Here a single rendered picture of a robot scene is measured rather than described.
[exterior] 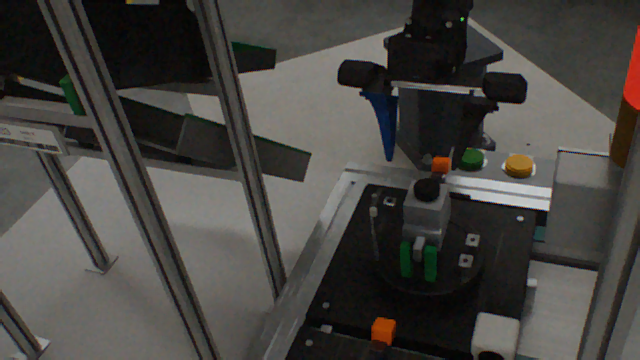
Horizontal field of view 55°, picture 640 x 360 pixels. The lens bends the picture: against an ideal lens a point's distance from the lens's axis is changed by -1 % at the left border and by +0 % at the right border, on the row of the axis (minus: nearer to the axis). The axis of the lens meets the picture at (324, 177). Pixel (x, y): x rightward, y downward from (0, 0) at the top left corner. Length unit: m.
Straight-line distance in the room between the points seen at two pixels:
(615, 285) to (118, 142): 0.40
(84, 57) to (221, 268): 0.57
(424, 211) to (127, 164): 0.33
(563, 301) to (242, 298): 0.44
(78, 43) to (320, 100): 0.88
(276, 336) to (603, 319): 0.38
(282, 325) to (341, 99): 0.64
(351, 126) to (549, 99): 0.39
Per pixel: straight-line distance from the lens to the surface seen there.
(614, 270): 0.51
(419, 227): 0.71
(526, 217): 0.85
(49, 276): 1.09
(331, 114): 1.24
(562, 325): 0.81
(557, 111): 1.24
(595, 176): 0.50
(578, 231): 0.52
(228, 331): 0.89
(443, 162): 0.76
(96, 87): 0.48
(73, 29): 0.46
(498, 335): 0.70
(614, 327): 0.56
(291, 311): 0.77
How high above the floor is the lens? 1.56
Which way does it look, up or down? 40 degrees down
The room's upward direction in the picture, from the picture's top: 9 degrees counter-clockwise
